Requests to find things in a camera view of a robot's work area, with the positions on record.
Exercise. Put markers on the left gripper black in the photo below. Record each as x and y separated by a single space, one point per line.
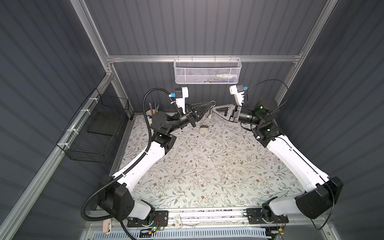
193 116

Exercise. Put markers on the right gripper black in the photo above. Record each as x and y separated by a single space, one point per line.
234 114

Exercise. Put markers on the silver metal key holder plate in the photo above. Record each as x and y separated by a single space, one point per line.
209 114

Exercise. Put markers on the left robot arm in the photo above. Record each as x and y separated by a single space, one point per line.
116 199

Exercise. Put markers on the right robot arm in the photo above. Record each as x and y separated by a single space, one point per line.
321 192

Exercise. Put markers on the pens in mug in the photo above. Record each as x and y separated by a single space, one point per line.
153 106

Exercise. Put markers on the white mug pen holder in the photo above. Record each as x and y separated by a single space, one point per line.
150 113

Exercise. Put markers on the small white tag device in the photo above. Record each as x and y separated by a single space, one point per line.
177 222

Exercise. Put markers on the pink white small device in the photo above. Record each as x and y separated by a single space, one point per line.
107 227

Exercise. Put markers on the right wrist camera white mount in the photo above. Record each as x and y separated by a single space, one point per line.
238 91

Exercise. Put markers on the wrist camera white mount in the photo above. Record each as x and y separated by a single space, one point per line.
238 91
179 97

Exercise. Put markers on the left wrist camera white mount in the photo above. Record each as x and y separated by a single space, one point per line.
179 97

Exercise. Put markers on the white wire mesh basket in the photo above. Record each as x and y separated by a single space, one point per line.
207 71

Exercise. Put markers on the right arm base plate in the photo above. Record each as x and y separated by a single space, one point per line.
264 216

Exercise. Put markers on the black wire basket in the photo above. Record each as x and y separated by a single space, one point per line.
98 130

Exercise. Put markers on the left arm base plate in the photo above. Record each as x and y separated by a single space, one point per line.
155 219

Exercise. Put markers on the white ribbed cable duct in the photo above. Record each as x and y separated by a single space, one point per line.
248 233

